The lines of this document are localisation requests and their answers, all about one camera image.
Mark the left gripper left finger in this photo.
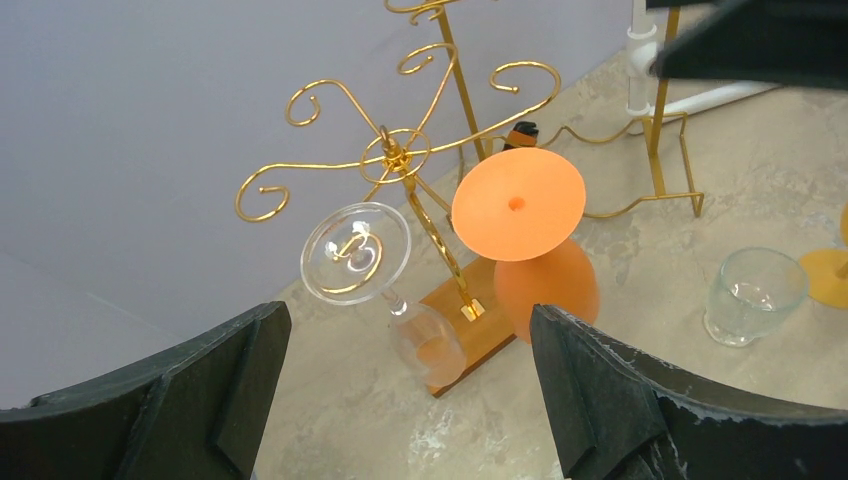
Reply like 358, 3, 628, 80
1, 301, 292, 479

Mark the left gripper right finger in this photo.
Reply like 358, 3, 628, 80
531, 305, 847, 479

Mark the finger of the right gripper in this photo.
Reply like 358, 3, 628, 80
655, 0, 847, 90

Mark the tall clear flute glass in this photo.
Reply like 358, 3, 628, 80
300, 201, 467, 389

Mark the orange plastic goblet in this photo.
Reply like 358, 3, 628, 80
452, 147, 601, 342

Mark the gold scroll glass rack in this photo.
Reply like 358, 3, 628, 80
234, 42, 562, 398

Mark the clear glass rear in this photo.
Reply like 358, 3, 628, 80
702, 247, 810, 348

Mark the yellow goblet rear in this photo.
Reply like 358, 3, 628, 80
799, 205, 848, 311

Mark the small orange black object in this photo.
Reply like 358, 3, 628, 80
503, 121, 539, 151

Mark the gold rectangular wire rack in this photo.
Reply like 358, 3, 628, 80
383, 0, 721, 219

